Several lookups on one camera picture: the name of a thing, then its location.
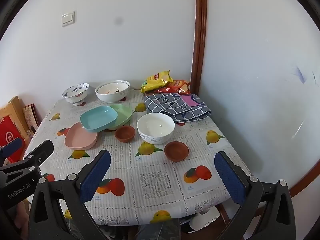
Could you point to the yellow chips bag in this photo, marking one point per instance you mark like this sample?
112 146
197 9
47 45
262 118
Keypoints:
156 81

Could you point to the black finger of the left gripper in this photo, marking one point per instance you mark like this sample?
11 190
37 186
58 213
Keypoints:
39 155

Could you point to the pink square plate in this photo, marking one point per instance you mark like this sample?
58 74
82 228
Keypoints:
78 138

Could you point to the brown clay dish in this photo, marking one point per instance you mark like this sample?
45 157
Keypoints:
176 151
125 134

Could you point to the green square plate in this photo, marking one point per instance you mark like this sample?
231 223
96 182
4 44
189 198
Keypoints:
124 115

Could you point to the white wall light switch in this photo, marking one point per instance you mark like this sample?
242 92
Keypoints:
67 19

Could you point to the white stool under table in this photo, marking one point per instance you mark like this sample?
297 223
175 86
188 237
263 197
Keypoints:
204 218

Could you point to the teal square plate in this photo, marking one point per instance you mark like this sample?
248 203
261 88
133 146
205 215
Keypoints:
98 119

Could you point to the grey checked folded cloth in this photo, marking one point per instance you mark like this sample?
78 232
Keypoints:
181 108

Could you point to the brown wooden corner trim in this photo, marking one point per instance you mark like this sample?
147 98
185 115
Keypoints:
199 44

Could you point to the person's left hand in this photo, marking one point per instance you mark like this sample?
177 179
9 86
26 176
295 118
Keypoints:
22 217

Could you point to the inner white lemon bowl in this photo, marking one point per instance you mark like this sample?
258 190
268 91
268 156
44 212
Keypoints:
112 88

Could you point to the wooden board by wall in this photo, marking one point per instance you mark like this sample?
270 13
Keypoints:
13 109

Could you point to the white bowl blue trim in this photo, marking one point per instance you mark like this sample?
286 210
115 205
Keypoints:
155 128

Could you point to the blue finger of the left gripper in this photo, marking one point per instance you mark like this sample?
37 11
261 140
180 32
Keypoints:
9 149

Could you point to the red gift bag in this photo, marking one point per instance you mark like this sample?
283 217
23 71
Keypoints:
9 132

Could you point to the fruit print tablecloth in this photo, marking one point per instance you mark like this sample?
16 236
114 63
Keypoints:
144 181

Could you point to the large white bowl grey scrolls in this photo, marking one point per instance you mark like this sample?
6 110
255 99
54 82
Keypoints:
111 98

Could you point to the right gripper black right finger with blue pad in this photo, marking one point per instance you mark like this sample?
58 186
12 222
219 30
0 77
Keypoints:
277 220

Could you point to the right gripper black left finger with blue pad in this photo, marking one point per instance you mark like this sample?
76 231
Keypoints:
47 220

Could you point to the red orange chips bag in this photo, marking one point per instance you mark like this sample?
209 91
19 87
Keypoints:
176 86

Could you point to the blue red patterned footed bowl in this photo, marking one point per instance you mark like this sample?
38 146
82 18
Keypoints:
76 94

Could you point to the patterned red box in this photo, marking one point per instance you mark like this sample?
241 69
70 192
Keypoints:
30 116

